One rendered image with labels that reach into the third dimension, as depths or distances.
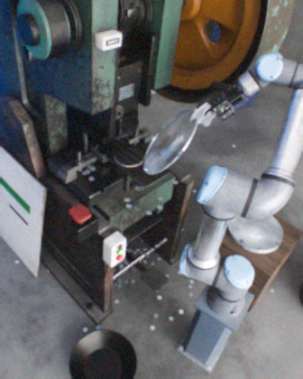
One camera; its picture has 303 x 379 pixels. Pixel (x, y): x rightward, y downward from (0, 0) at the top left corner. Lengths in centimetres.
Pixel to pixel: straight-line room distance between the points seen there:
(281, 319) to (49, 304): 122
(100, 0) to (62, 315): 145
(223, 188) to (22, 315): 130
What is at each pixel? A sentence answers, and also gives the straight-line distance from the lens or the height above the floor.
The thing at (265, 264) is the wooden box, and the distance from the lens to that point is 182.
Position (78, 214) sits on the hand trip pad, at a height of 76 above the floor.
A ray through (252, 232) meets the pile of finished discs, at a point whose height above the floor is 38.
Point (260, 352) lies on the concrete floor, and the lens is 199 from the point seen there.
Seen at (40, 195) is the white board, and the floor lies 53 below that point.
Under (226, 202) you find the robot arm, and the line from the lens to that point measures 100.
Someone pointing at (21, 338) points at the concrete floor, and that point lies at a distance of 192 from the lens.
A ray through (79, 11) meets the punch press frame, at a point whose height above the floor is 138.
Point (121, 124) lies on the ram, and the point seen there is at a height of 95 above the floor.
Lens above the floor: 172
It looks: 42 degrees down
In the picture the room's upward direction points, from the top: 8 degrees clockwise
